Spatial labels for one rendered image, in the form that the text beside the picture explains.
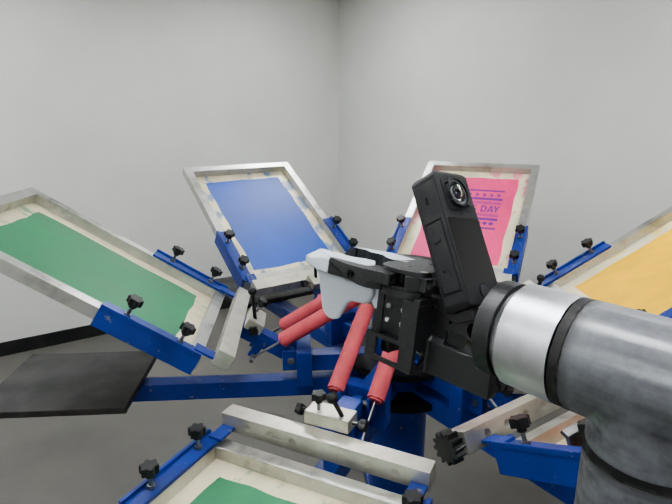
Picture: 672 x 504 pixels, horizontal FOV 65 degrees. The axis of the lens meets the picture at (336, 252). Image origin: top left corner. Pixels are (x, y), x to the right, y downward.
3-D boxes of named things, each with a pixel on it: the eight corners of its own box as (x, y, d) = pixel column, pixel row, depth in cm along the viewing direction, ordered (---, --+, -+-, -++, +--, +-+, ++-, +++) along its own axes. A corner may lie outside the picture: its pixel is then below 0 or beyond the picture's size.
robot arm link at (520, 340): (555, 302, 32) (608, 291, 38) (490, 284, 36) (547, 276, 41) (535, 416, 34) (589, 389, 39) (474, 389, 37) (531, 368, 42)
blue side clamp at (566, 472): (653, 488, 91) (641, 448, 92) (638, 500, 88) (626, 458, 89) (514, 466, 116) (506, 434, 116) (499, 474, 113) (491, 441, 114)
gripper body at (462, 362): (355, 351, 46) (474, 408, 37) (366, 254, 44) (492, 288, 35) (412, 339, 51) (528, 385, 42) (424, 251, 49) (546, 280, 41)
